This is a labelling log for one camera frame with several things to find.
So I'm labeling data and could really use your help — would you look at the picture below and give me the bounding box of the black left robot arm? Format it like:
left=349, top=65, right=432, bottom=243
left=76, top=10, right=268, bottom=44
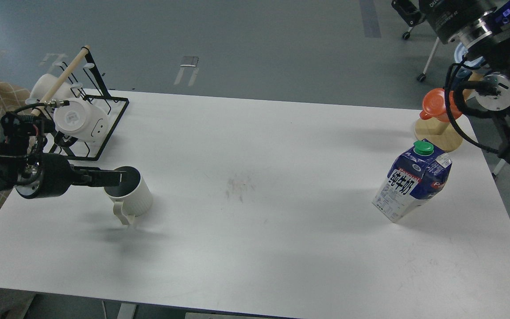
left=0, top=100, right=130, bottom=198

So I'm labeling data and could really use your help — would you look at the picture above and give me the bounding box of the blue white milk carton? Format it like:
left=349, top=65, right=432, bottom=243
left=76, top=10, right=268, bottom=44
left=372, top=139, right=452, bottom=223

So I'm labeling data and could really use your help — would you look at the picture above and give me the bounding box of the blue cup on stand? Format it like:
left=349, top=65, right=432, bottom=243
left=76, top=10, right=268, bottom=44
left=454, top=43, right=484, bottom=67

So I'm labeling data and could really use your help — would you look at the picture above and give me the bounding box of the white ribbed mug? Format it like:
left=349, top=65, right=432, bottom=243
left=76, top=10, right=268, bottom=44
left=104, top=166, right=153, bottom=226

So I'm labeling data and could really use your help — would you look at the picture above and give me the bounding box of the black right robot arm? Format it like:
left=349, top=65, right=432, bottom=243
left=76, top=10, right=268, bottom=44
left=391, top=0, right=510, bottom=164

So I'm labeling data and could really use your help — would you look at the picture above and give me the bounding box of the wooden cup tree stand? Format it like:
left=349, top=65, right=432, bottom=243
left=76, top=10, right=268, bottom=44
left=414, top=71, right=486, bottom=153

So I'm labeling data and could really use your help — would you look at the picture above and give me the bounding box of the white cup rear rack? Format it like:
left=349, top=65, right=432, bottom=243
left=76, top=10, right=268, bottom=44
left=25, top=74, right=76, bottom=105

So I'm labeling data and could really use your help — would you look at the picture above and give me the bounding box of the white office chair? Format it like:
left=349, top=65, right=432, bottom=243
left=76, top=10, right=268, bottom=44
left=401, top=27, right=441, bottom=83

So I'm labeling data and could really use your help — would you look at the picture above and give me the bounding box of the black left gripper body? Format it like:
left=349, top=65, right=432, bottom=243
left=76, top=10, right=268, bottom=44
left=15, top=154, right=75, bottom=198

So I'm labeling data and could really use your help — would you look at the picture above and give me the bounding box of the white cup on rack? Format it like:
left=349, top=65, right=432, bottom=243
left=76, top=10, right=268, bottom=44
left=53, top=98, right=109, bottom=143

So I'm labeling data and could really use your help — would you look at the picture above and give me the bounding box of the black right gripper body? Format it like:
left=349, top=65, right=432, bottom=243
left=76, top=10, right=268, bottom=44
left=391, top=0, right=497, bottom=45

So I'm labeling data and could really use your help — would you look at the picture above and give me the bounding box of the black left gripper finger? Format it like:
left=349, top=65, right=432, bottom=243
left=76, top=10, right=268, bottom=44
left=73, top=166, right=125, bottom=183
left=74, top=176, right=122, bottom=187

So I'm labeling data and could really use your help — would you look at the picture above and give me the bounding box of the orange plastic cup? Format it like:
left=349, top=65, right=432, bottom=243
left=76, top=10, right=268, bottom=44
left=419, top=88, right=450, bottom=123

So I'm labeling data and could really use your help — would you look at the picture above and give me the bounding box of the black wire cup rack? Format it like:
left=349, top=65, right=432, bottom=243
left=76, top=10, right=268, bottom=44
left=26, top=45, right=129, bottom=161

